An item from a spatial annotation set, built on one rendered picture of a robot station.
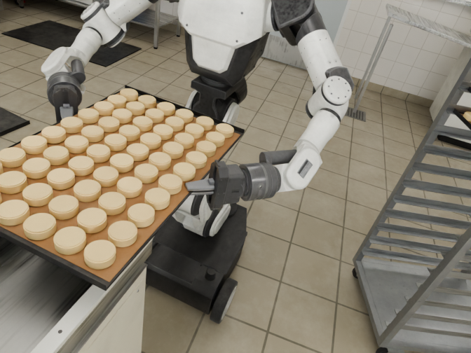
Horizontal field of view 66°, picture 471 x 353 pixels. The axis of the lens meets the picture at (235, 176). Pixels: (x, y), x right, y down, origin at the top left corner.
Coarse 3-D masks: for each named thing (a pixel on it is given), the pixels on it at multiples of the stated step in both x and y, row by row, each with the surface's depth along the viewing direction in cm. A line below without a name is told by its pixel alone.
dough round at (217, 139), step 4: (208, 132) 96; (212, 132) 96; (216, 132) 97; (208, 136) 94; (212, 136) 95; (216, 136) 95; (220, 136) 96; (208, 140) 94; (212, 140) 93; (216, 140) 93; (220, 140) 94; (216, 144) 94; (220, 144) 94
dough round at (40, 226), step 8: (32, 216) 63; (40, 216) 63; (48, 216) 63; (24, 224) 61; (32, 224) 61; (40, 224) 62; (48, 224) 62; (32, 232) 60; (40, 232) 60; (48, 232) 61
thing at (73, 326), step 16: (144, 256) 80; (128, 272) 75; (96, 288) 67; (112, 288) 70; (80, 304) 64; (96, 304) 65; (64, 320) 61; (80, 320) 62; (96, 320) 68; (48, 336) 59; (64, 336) 59; (80, 336) 64; (32, 352) 57; (48, 352) 57; (64, 352) 61
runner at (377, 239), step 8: (376, 240) 180; (384, 240) 181; (392, 240) 181; (400, 240) 180; (408, 240) 181; (408, 248) 180; (416, 248) 181; (424, 248) 182; (432, 248) 183; (440, 248) 183; (448, 248) 183
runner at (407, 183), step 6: (408, 180) 158; (414, 180) 158; (408, 186) 157; (414, 186) 158; (420, 186) 159; (426, 186) 160; (432, 186) 160; (438, 186) 159; (444, 186) 159; (450, 186) 159; (438, 192) 158; (444, 192) 159; (450, 192) 160; (456, 192) 161; (462, 192) 161; (468, 192) 161
